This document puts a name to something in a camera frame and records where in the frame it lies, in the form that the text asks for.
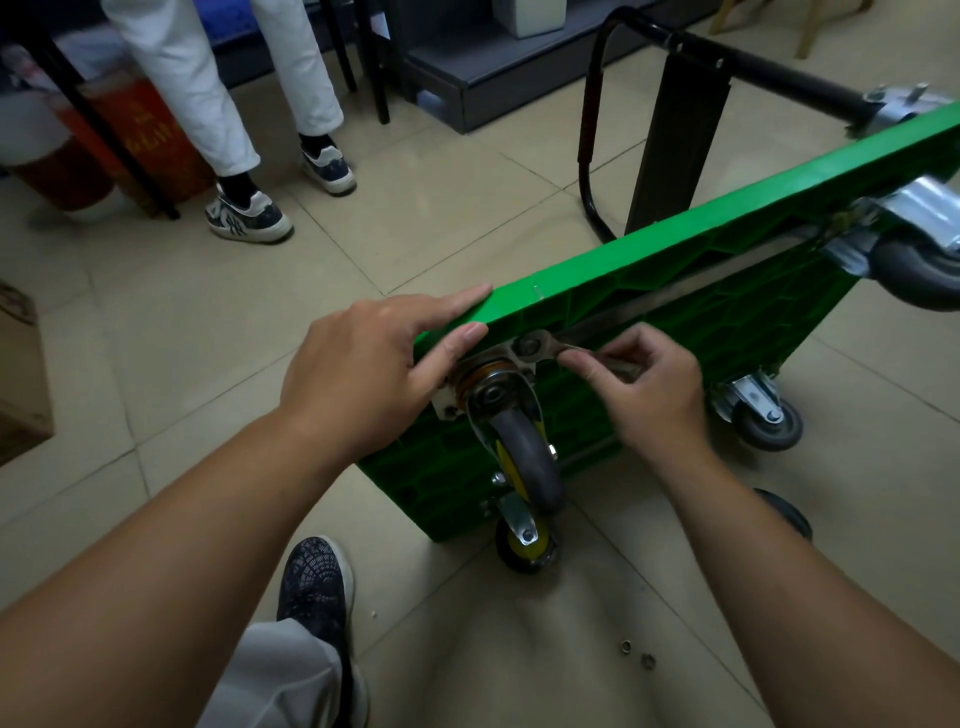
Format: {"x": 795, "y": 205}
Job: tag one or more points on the person's right forearm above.
{"x": 825, "y": 600}

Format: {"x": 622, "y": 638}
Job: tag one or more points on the person's dark shoe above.
{"x": 315, "y": 592}

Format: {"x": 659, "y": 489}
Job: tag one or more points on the blue plastic crate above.
{"x": 225, "y": 16}

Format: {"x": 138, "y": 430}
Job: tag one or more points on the green platform trolley deck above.
{"x": 712, "y": 285}

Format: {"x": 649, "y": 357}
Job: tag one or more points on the person's left hand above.
{"x": 360, "y": 382}

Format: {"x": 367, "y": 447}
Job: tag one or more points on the brown cardboard box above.
{"x": 22, "y": 375}

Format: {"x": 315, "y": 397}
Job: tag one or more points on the wooden stool legs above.
{"x": 810, "y": 26}

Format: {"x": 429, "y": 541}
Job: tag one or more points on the person's right hand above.
{"x": 660, "y": 405}

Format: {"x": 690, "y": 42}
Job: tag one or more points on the white box on shelf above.
{"x": 529, "y": 16}

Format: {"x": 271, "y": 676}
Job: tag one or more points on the person's light trousers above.
{"x": 270, "y": 675}

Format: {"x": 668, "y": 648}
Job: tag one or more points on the silver wrench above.
{"x": 547, "y": 345}

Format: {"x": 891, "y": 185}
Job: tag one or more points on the person's left forearm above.
{"x": 150, "y": 592}

